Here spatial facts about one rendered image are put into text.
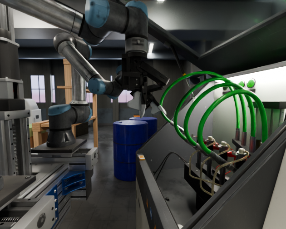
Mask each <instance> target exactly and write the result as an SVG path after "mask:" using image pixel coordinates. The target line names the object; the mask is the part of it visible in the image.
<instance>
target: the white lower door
mask: <svg viewBox="0 0 286 229"><path fill-rule="evenodd" d="M136 219H137V229H150V228H149V225H148V220H147V216H146V213H145V209H144V205H143V200H142V196H141V193H140V189H139V185H138V181H137V178H136Z"/></svg>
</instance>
